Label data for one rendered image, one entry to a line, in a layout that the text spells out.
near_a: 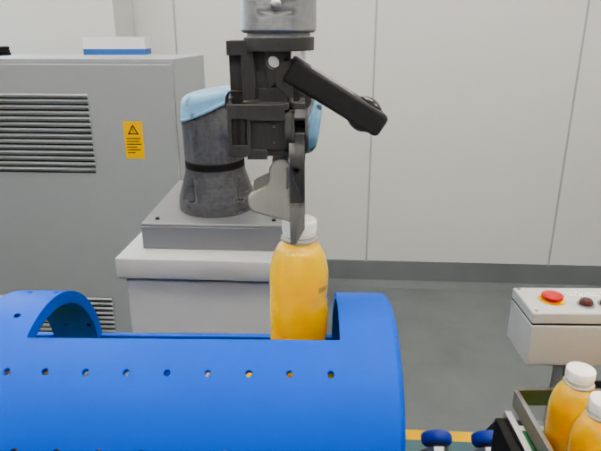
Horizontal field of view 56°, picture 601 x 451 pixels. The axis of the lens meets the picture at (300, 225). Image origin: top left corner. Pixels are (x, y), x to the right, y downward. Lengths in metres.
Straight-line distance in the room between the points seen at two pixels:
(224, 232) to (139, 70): 1.27
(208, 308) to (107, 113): 1.36
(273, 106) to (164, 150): 1.70
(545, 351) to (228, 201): 0.62
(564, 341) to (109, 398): 0.73
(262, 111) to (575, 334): 0.69
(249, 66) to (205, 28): 2.89
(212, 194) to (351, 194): 2.48
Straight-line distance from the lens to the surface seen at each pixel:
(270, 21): 0.55
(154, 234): 1.08
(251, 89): 0.58
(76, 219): 2.46
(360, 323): 0.63
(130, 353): 0.64
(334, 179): 3.48
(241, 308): 1.06
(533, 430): 0.96
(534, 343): 1.04
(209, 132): 1.05
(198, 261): 1.02
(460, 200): 3.60
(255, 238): 1.04
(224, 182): 1.07
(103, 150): 2.33
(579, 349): 1.07
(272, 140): 0.57
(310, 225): 0.61
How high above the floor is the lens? 1.53
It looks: 19 degrees down
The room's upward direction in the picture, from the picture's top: straight up
